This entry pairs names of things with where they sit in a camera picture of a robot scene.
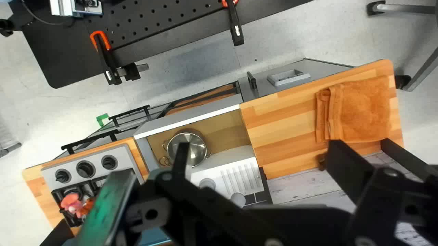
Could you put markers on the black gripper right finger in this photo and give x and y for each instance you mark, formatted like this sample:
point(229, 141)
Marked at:
point(347, 168)

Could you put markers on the wooden toy kitchen unit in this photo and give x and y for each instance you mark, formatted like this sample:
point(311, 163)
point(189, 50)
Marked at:
point(283, 127)

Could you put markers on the silver aluminium extrusion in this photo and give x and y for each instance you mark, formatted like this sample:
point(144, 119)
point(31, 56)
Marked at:
point(76, 7)

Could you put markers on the pink plush toy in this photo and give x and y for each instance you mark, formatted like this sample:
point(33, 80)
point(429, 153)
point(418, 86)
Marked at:
point(69, 201)

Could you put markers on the green tape piece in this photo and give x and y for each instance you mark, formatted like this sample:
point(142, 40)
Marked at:
point(102, 119)

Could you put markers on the orange black clamp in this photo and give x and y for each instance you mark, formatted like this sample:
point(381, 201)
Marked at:
point(106, 55)
point(235, 25)

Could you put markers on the black perforated table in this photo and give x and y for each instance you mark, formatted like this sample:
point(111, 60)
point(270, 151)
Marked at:
point(159, 22)

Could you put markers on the orange plush toy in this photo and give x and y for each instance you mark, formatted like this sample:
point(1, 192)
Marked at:
point(85, 208)

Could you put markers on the grey wood-look back panel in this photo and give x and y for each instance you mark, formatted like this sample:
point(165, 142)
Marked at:
point(302, 186)

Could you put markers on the grey metal stand leg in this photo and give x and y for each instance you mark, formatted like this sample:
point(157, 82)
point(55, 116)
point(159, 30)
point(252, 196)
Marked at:
point(402, 7)
point(422, 69)

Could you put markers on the silver metal pot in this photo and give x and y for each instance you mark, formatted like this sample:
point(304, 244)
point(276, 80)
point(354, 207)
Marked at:
point(198, 148)

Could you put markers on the black stove knob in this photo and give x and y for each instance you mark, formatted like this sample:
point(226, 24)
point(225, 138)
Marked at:
point(110, 162)
point(62, 177)
point(85, 168)

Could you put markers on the grey stove panel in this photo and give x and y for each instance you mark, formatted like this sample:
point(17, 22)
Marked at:
point(129, 159)

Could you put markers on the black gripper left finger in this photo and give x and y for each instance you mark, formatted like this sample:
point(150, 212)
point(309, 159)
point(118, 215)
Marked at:
point(180, 159)

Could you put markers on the grey metal wrist bracket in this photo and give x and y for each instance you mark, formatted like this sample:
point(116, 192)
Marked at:
point(107, 205)

